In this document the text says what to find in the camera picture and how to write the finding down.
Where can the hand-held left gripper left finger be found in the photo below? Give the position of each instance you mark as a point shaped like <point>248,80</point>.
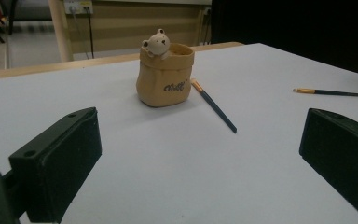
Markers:
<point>59,161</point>

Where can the white table mat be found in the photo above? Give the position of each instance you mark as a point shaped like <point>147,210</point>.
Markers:
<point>167,171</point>

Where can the tan bear ceramic pot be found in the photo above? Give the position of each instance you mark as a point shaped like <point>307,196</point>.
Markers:
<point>164,77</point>

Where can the wooden post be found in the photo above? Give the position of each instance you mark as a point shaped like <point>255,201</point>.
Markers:
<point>60,31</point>

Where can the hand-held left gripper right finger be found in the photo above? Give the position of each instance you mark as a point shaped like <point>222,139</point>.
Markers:
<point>341,155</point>

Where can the wooden table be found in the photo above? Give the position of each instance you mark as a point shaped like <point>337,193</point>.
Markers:
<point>74,63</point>

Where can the beige wooden panel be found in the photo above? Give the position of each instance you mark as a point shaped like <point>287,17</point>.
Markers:
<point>130,28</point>

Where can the wall power outlet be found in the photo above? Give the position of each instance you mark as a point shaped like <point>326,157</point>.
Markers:
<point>77,6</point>

